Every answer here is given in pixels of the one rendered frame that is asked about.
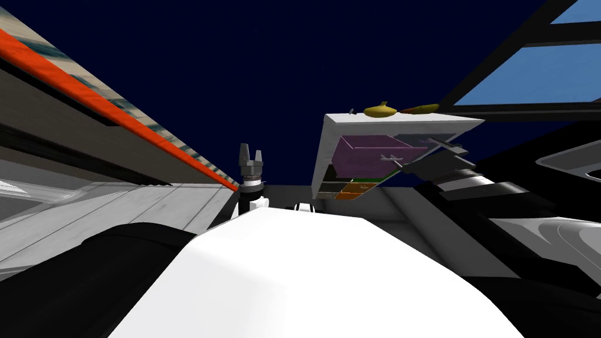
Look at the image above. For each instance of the black framed window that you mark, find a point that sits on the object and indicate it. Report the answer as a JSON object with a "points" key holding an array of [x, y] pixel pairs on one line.
{"points": [[540, 75]]}

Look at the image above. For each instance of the white cabinet with drawers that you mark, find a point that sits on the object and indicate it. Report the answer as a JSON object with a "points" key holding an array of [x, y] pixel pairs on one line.
{"points": [[399, 123]]}

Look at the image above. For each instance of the purple drawer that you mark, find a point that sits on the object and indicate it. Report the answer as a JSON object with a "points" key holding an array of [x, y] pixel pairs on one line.
{"points": [[361, 159]]}

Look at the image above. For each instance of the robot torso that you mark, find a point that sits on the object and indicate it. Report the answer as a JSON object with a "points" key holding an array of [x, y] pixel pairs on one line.
{"points": [[300, 281]]}

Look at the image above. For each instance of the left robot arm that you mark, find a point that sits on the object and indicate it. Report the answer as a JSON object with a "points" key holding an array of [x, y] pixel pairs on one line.
{"points": [[70, 281]]}

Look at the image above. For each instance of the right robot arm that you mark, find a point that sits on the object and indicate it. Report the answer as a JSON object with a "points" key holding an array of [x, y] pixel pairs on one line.
{"points": [[493, 193]]}

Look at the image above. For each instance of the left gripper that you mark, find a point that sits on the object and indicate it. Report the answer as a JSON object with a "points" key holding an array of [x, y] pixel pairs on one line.
{"points": [[251, 169]]}

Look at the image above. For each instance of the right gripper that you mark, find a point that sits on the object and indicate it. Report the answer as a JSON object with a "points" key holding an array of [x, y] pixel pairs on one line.
{"points": [[436, 165]]}

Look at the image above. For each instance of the orange elongated vegetable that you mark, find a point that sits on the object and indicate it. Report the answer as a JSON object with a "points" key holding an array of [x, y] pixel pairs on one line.
{"points": [[420, 109]]}

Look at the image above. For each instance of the yellow rounded fruit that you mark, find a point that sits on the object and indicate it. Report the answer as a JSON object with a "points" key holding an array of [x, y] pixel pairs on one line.
{"points": [[380, 111]]}

